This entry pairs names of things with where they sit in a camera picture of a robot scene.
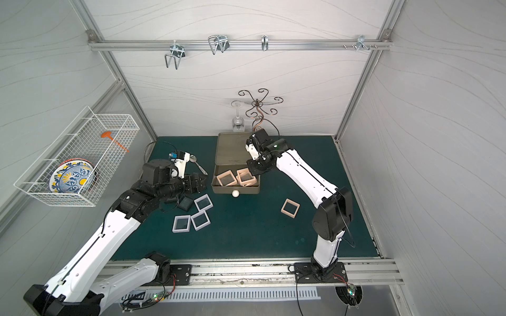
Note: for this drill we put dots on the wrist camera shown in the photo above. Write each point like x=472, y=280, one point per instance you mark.
x=257, y=142
x=182, y=160

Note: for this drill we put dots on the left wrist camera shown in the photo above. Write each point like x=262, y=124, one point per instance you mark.
x=182, y=160

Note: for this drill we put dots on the white brooch box lower right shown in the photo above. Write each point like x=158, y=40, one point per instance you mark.
x=200, y=220

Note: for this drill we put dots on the ornate metal cup stand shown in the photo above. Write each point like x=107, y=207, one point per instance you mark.
x=260, y=110

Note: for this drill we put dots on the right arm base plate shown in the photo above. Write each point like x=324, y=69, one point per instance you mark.
x=312, y=273

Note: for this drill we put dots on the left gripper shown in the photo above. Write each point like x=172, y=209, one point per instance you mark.
x=190, y=184

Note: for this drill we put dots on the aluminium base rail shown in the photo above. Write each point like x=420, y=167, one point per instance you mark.
x=213, y=273

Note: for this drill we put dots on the white brooch box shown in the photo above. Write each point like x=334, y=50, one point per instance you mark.
x=203, y=203
x=181, y=224
x=200, y=220

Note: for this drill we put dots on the three-tier drawer organizer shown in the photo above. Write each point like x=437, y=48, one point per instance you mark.
x=231, y=155

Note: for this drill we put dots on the orange plastic spatula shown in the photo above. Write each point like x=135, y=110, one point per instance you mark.
x=107, y=134

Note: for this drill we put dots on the metal hook right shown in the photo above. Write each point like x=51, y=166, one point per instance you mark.
x=361, y=44

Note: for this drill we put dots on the white brooch box upper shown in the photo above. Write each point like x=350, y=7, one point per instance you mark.
x=203, y=203

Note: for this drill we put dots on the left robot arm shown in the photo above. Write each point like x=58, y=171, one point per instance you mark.
x=74, y=290

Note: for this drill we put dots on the metal spoon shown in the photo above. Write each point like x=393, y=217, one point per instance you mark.
x=194, y=160

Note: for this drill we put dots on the small metal hook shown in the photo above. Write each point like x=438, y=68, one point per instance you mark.
x=264, y=43

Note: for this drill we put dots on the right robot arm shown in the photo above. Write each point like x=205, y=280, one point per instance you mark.
x=334, y=206

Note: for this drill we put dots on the metal double hook middle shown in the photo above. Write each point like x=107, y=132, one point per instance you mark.
x=218, y=43

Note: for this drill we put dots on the white ventilation grille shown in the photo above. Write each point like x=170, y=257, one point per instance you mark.
x=269, y=294

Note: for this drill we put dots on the clear wine glass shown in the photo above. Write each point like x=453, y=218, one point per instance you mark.
x=238, y=122

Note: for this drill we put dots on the patterned ceramic plate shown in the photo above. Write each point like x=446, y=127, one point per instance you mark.
x=72, y=177

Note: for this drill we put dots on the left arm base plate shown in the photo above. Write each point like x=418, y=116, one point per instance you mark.
x=174, y=274

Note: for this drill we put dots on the pink brooch box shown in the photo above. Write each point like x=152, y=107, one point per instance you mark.
x=290, y=208
x=245, y=178
x=227, y=178

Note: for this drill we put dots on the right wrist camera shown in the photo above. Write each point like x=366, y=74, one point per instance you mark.
x=257, y=142

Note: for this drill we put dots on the aluminium overhead rail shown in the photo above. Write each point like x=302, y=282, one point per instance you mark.
x=235, y=45

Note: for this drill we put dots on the white brooch box lower left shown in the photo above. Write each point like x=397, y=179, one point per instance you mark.
x=181, y=224

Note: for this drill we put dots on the white wire basket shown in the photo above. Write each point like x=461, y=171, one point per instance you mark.
x=80, y=139

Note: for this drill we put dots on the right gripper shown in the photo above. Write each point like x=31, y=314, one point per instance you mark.
x=255, y=168

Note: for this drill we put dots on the metal double hook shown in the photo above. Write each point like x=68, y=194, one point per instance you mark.
x=175, y=55
x=218, y=43

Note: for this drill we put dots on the metal double hook left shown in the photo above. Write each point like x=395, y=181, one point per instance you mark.
x=175, y=55

